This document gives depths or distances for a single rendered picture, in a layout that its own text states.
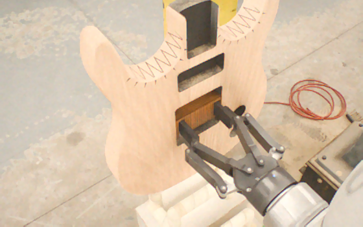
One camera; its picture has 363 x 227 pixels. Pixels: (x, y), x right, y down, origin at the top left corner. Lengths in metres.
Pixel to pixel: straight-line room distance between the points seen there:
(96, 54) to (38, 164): 2.09
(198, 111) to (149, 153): 0.11
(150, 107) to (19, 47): 2.99
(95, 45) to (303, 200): 0.34
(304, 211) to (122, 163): 0.30
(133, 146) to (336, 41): 3.03
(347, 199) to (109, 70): 0.31
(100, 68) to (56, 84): 2.51
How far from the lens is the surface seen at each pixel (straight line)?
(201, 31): 0.55
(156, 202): 0.90
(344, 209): 0.40
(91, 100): 2.75
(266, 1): 0.60
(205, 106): 0.63
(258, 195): 0.54
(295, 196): 0.52
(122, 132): 0.56
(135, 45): 3.17
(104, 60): 0.45
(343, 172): 2.13
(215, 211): 0.94
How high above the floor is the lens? 1.95
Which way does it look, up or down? 49 degrees down
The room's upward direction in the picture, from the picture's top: straight up
